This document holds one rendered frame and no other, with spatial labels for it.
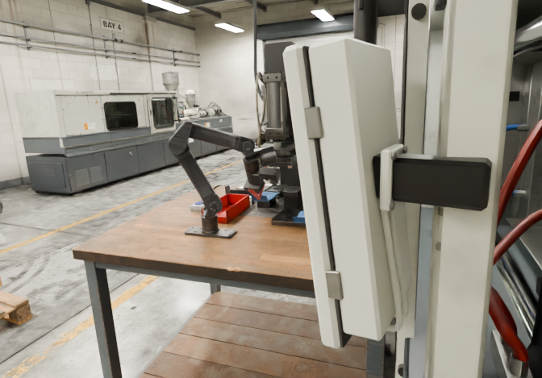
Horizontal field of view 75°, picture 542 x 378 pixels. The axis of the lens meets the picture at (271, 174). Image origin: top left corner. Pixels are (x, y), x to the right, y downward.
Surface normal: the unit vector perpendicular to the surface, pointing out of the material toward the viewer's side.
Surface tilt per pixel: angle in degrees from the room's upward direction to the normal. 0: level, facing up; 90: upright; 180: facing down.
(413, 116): 90
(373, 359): 90
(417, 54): 90
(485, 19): 90
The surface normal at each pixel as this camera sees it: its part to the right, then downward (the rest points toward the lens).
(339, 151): -0.56, 0.20
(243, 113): -0.37, 0.21
